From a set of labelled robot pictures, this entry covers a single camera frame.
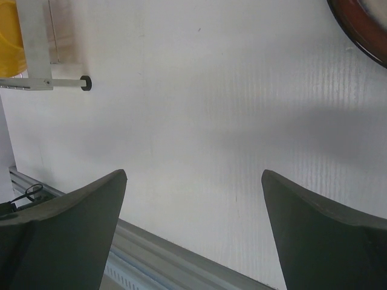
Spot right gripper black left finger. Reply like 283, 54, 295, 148
1, 169, 127, 289

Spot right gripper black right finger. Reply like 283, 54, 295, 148
261, 170, 386, 289

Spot cream plate with red rim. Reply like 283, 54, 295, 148
327, 1, 386, 68

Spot steel two-tier dish rack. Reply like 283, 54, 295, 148
1, 1, 92, 91

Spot yellow orange bowl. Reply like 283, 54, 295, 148
1, 1, 27, 78

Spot white slotted cable duct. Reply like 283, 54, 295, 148
105, 261, 158, 289

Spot aluminium mounting rail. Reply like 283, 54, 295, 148
12, 184, 265, 289

